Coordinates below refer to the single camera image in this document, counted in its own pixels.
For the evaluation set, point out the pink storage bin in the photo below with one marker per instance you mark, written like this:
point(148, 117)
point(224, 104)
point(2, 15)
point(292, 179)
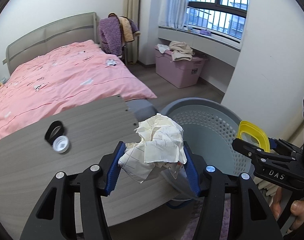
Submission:
point(182, 73)

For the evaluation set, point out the purple fleece garment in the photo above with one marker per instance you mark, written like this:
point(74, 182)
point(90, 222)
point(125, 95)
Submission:
point(111, 38)

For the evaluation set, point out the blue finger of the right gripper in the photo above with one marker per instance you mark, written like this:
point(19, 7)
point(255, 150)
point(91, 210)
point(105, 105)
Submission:
point(283, 147)
point(257, 155)

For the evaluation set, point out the white sheer curtain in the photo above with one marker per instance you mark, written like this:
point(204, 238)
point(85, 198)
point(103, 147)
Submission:
point(173, 13)

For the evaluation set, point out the small purple windowsill item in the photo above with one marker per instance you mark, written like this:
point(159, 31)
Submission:
point(205, 32)

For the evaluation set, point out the pink bed quilt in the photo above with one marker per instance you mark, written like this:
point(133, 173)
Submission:
point(64, 78)

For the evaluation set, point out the person's right hand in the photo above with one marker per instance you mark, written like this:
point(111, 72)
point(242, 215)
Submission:
point(297, 209)

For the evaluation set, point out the beige clothes on bin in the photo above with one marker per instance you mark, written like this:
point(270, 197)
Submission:
point(181, 51)

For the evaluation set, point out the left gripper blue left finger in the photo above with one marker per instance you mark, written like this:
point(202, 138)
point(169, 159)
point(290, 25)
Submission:
point(110, 169)

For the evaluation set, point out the window with bars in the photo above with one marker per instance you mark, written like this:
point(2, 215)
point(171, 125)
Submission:
point(222, 16)

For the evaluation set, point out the white cloth on bin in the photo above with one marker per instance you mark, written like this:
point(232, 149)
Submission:
point(162, 48)

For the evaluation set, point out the white paper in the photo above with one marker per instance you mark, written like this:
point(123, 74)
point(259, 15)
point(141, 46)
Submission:
point(160, 148)

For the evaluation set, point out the black small case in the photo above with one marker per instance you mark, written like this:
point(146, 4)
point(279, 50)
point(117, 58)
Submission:
point(55, 130)

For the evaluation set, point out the grey bed headboard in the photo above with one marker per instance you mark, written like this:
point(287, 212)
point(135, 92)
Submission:
point(77, 28)

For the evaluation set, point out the grey perforated trash basket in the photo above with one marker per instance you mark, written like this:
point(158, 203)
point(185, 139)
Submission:
point(209, 129)

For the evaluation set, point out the beige curtain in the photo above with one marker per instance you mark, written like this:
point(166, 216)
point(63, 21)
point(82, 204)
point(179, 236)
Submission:
point(131, 11)

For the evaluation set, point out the white round cap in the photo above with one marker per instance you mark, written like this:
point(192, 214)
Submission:
point(61, 144)

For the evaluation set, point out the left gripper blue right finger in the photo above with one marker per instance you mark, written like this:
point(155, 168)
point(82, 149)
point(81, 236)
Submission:
point(194, 169)

